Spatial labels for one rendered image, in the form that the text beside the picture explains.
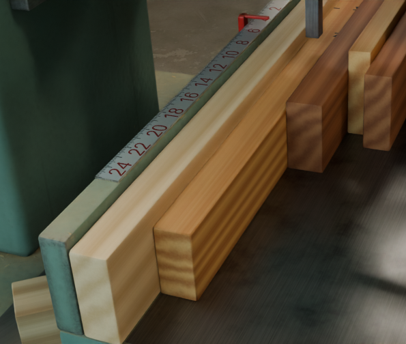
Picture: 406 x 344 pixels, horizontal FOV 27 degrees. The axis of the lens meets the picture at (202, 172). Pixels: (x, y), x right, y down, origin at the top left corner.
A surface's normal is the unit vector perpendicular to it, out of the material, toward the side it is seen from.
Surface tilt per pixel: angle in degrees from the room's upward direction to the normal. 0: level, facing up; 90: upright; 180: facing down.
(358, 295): 0
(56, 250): 90
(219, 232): 90
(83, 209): 0
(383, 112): 90
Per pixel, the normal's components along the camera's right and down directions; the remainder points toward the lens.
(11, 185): 0.36, 0.46
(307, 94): -0.07, -0.85
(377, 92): -0.41, 0.50
